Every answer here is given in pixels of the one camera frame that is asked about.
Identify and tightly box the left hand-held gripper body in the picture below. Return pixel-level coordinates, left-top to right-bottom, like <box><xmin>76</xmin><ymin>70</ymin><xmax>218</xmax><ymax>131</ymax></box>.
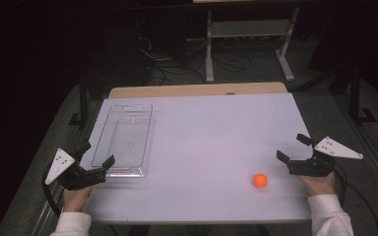
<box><xmin>44</xmin><ymin>147</ymin><xmax>108</xmax><ymax>192</ymax></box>

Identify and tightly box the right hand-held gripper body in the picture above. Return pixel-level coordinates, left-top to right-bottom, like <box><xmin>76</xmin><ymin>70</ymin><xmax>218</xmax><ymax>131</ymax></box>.
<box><xmin>287</xmin><ymin>136</ymin><xmax>364</xmax><ymax>178</ymax></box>

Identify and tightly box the clear plastic tray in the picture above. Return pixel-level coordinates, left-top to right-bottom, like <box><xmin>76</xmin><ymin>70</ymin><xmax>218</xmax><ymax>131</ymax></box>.
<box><xmin>91</xmin><ymin>103</ymin><xmax>157</xmax><ymax>179</ymax></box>

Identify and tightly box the orange ping-pong ball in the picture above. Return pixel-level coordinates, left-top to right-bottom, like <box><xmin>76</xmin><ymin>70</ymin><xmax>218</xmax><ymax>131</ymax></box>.
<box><xmin>251</xmin><ymin>172</ymin><xmax>269</xmax><ymax>190</ymax></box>

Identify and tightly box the person's right hand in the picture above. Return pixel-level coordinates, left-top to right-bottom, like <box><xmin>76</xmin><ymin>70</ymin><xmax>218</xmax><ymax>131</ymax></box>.
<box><xmin>298</xmin><ymin>171</ymin><xmax>338</xmax><ymax>198</ymax></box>

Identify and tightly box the person's left hand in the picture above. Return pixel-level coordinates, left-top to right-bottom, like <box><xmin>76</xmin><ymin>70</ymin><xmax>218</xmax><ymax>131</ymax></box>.
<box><xmin>61</xmin><ymin>185</ymin><xmax>94</xmax><ymax>213</ymax></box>

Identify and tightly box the black floor stand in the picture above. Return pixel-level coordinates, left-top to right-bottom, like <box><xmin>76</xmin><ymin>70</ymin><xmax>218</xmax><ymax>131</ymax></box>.
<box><xmin>290</xmin><ymin>64</ymin><xmax>378</xmax><ymax>126</ymax></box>
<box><xmin>67</xmin><ymin>74</ymin><xmax>94</xmax><ymax>128</ymax></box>

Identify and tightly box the wooden table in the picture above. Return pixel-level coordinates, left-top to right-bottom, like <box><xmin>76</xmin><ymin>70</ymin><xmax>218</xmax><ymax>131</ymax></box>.
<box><xmin>107</xmin><ymin>81</ymin><xmax>289</xmax><ymax>100</ymax></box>

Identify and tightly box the grey metal stand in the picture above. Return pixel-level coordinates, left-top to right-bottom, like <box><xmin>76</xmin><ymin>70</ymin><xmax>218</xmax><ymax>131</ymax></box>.
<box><xmin>204</xmin><ymin>6</ymin><xmax>301</xmax><ymax>84</ymax></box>

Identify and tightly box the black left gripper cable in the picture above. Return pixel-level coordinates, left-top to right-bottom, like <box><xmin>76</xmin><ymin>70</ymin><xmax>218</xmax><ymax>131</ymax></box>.
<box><xmin>41</xmin><ymin>162</ymin><xmax>64</xmax><ymax>218</ymax></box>

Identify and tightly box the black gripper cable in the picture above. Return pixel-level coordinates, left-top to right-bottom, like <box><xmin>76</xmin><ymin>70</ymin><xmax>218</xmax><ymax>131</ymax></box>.
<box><xmin>333</xmin><ymin>161</ymin><xmax>378</xmax><ymax>236</ymax></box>
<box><xmin>41</xmin><ymin>162</ymin><xmax>64</xmax><ymax>218</ymax></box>

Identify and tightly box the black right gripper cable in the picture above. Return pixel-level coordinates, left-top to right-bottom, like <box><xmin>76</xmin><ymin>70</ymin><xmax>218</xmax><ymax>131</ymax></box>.
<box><xmin>333</xmin><ymin>161</ymin><xmax>378</xmax><ymax>236</ymax></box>

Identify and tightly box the tangle of floor cables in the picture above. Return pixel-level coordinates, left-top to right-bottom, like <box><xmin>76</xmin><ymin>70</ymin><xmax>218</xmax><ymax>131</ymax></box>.
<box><xmin>137</xmin><ymin>34</ymin><xmax>254</xmax><ymax>87</ymax></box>

